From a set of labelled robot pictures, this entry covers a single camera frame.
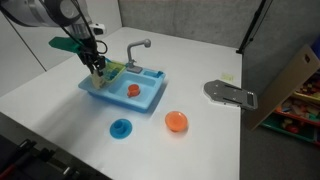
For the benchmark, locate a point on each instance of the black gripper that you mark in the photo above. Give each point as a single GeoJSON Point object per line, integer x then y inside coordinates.
{"type": "Point", "coordinates": [90, 56]}

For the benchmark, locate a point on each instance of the white toy bottle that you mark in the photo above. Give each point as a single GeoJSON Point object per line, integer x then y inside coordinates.
{"type": "Point", "coordinates": [97, 80]}

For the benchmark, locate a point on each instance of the orange round stand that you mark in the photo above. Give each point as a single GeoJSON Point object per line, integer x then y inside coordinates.
{"type": "Point", "coordinates": [176, 121]}

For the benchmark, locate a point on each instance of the yellow-green dish rack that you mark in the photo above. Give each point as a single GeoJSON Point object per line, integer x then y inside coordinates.
{"type": "Point", "coordinates": [112, 70]}

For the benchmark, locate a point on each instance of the grey toy faucet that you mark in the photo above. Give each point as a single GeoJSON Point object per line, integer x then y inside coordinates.
{"type": "Point", "coordinates": [132, 55]}

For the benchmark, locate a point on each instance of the orange toy cup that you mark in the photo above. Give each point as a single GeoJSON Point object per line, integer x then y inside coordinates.
{"type": "Point", "coordinates": [133, 90]}

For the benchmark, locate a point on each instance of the light blue toy sink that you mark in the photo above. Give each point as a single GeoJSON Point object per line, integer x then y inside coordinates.
{"type": "Point", "coordinates": [115, 92]}

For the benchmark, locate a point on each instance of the black equipment at table edge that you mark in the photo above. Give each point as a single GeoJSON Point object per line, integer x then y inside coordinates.
{"type": "Point", "coordinates": [18, 162]}

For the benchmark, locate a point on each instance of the grey metal mounting plate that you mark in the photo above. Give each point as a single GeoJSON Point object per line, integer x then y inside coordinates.
{"type": "Point", "coordinates": [228, 94]}

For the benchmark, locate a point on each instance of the yellow sticky note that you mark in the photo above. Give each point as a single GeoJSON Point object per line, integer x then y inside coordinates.
{"type": "Point", "coordinates": [227, 77]}

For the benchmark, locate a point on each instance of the black tripod pole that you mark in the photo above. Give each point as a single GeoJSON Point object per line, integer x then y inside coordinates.
{"type": "Point", "coordinates": [248, 35]}

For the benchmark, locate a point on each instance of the wooden toy storage shelf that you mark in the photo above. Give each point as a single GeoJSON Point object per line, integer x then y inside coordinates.
{"type": "Point", "coordinates": [291, 103]}

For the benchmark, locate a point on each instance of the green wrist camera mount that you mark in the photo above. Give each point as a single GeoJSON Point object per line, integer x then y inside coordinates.
{"type": "Point", "coordinates": [66, 44]}

